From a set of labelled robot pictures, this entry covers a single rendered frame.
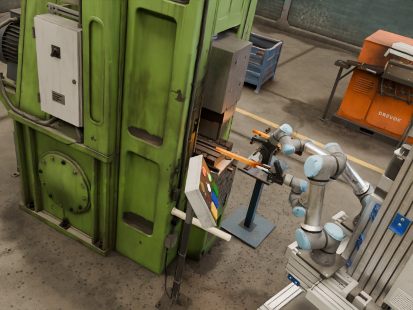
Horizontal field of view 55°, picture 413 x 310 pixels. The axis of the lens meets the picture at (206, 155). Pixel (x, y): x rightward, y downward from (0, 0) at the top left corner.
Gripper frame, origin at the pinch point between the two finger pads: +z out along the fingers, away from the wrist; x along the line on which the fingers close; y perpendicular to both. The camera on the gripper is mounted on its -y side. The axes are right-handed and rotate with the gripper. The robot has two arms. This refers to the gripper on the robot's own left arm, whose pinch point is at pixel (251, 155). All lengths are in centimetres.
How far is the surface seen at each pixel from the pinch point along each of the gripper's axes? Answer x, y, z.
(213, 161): -12.4, -14.8, 17.7
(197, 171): -59, -18, -6
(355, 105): 347, 71, 44
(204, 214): -71, 3, 1
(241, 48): -5, -53, -51
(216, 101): -17.2, -40.7, -20.6
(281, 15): 778, -154, 169
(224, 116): -11.9, -31.3, -13.6
